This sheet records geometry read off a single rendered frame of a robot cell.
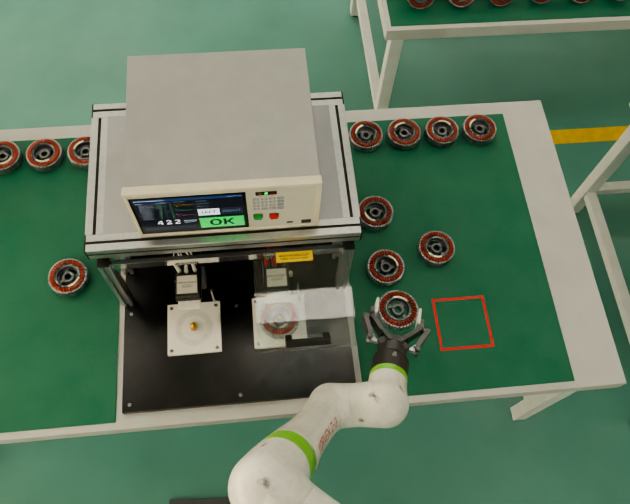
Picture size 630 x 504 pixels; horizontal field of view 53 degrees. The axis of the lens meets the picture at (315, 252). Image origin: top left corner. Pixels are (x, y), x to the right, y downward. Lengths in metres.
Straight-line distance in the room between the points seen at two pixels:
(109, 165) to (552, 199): 1.38
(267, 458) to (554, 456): 1.78
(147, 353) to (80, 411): 0.23
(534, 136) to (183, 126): 1.28
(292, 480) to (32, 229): 1.30
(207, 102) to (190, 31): 2.01
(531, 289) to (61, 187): 1.50
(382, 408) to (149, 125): 0.82
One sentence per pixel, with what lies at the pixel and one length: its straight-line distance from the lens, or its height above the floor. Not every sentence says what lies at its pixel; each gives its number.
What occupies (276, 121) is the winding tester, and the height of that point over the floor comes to 1.32.
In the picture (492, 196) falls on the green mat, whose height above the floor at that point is 0.75.
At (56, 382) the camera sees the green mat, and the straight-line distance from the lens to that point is 1.94.
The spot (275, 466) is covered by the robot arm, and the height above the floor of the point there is 1.42.
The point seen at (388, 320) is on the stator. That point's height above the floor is 0.90.
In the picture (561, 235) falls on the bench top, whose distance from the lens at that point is 2.17.
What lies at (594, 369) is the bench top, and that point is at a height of 0.75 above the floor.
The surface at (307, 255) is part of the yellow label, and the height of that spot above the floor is 1.07.
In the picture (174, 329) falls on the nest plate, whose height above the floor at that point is 0.78.
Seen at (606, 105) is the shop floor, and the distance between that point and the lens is 3.59.
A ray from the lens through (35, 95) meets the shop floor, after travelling 3.45.
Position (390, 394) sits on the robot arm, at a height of 1.12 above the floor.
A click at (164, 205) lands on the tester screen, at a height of 1.26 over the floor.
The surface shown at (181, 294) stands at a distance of 1.75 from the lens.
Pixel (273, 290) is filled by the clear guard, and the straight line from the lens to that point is 1.57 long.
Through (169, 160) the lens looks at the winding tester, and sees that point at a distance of 1.47.
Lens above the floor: 2.53
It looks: 65 degrees down
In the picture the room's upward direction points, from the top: 6 degrees clockwise
